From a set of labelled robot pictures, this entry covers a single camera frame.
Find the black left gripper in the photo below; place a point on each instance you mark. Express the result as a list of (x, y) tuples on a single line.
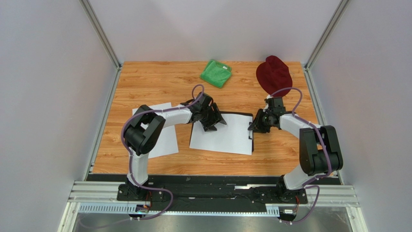
[(215, 117)]

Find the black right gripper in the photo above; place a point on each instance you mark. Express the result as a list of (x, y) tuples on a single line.
[(259, 121)]

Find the white paper sheet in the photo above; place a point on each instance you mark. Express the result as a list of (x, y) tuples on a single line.
[(208, 141), (164, 141)]

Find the black clipboard folder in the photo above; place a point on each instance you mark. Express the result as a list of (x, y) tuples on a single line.
[(237, 139)]

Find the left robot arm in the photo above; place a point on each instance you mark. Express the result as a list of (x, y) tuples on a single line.
[(135, 185)]

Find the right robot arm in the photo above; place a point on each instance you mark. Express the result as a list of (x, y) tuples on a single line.
[(319, 149)]

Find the green folded cloth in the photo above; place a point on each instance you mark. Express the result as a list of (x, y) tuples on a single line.
[(216, 73)]

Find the dark red hat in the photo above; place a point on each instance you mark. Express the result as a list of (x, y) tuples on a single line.
[(273, 75)]

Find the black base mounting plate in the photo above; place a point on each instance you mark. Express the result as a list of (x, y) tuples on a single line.
[(201, 193)]

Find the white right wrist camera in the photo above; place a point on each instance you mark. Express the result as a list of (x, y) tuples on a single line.
[(266, 102)]

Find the aluminium frame rail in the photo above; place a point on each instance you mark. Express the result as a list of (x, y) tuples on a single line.
[(331, 207)]

